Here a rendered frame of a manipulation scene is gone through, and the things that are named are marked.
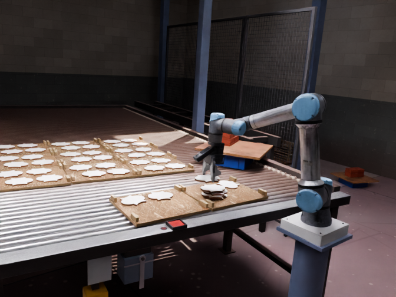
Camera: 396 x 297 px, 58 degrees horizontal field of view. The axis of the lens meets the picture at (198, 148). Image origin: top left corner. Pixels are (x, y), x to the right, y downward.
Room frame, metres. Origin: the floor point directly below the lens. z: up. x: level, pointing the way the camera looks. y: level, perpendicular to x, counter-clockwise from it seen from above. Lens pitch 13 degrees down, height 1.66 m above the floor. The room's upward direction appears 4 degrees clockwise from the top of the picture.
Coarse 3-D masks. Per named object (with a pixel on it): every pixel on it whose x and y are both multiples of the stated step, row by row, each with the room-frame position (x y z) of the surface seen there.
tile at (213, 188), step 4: (204, 184) 1.96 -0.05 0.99; (212, 184) 1.96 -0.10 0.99; (204, 188) 1.90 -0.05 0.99; (208, 188) 1.90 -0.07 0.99; (212, 188) 1.90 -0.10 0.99; (216, 188) 1.91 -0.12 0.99; (220, 188) 1.91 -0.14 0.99; (224, 188) 1.92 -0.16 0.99; (212, 192) 1.85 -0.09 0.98; (216, 192) 1.87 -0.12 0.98; (220, 192) 1.87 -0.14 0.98
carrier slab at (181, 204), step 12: (168, 192) 1.93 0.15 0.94; (180, 192) 1.94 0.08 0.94; (120, 204) 1.71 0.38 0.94; (144, 204) 1.73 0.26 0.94; (156, 204) 1.74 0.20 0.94; (168, 204) 1.75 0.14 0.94; (180, 204) 1.76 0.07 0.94; (192, 204) 1.77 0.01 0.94; (144, 216) 1.58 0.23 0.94; (156, 216) 1.59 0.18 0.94; (168, 216) 1.60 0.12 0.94; (180, 216) 1.63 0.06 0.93
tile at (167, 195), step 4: (152, 192) 1.89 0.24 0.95; (156, 192) 1.89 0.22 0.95; (160, 192) 1.90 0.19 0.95; (164, 192) 1.90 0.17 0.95; (148, 196) 1.82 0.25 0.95; (152, 196) 1.82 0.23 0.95; (156, 196) 1.83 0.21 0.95; (160, 196) 1.83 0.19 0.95; (164, 196) 1.84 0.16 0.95; (168, 196) 1.84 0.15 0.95; (172, 196) 1.85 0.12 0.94; (160, 200) 1.80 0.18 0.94
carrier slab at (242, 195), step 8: (200, 184) 2.10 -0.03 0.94; (208, 184) 2.11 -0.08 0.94; (216, 184) 2.12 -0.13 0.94; (240, 184) 2.15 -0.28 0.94; (184, 192) 1.95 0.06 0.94; (192, 192) 1.96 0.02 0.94; (200, 192) 1.96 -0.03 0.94; (232, 192) 2.00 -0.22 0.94; (240, 192) 2.01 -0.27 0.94; (248, 192) 2.02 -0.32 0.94; (256, 192) 2.03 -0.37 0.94; (216, 200) 1.85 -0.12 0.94; (224, 200) 1.86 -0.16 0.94; (232, 200) 1.87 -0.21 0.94; (240, 200) 1.87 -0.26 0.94; (248, 200) 1.88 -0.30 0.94; (256, 200) 1.92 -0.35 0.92; (216, 208) 1.75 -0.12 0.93; (224, 208) 1.78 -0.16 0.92
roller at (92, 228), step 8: (296, 192) 2.12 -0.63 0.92; (264, 200) 1.97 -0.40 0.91; (112, 224) 1.52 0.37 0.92; (120, 224) 1.53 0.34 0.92; (128, 224) 1.54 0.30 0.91; (64, 232) 1.41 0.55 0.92; (72, 232) 1.42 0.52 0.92; (80, 232) 1.43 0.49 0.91; (8, 240) 1.31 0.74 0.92; (16, 240) 1.31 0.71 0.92; (24, 240) 1.32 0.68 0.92; (32, 240) 1.33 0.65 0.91; (40, 240) 1.35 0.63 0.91
